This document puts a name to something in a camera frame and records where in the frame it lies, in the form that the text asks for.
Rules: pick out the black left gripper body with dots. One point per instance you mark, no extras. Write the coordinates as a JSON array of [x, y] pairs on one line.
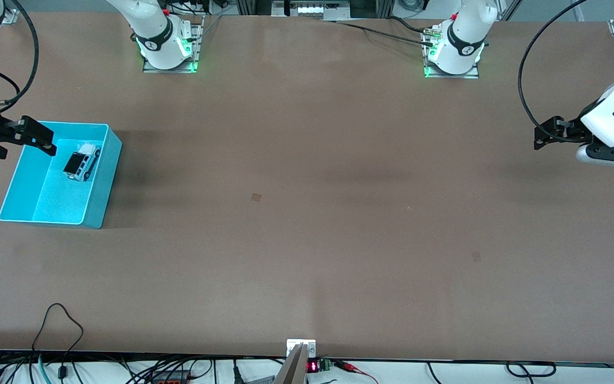
[[579, 128]]

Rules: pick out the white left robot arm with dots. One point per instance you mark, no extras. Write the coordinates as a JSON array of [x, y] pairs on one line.
[[461, 37]]

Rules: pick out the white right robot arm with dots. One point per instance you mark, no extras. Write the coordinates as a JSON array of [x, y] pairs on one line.
[[155, 32]]

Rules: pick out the turquoise plastic bin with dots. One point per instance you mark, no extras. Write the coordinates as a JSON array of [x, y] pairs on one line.
[[56, 205]]

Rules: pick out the white lit device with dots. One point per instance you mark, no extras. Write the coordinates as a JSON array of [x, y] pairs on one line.
[[323, 9]]

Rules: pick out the orange black power strip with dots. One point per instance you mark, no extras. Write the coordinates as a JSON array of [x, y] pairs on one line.
[[171, 381]]

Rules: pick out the red black clip leads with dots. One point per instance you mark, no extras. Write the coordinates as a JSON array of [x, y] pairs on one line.
[[349, 366]]

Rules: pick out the white mounting plate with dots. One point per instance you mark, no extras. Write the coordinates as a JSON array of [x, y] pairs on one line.
[[309, 349]]

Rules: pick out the red digit display module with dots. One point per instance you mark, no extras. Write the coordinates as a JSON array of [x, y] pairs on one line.
[[312, 366]]

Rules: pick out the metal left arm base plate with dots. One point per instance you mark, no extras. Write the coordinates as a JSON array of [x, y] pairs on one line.
[[472, 76]]

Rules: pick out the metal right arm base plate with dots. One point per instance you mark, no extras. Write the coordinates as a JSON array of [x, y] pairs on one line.
[[195, 64]]

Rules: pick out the aluminium frame rack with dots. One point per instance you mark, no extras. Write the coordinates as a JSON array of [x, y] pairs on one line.
[[280, 8]]

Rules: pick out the grey camera pole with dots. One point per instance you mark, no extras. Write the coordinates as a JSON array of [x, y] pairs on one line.
[[292, 370]]

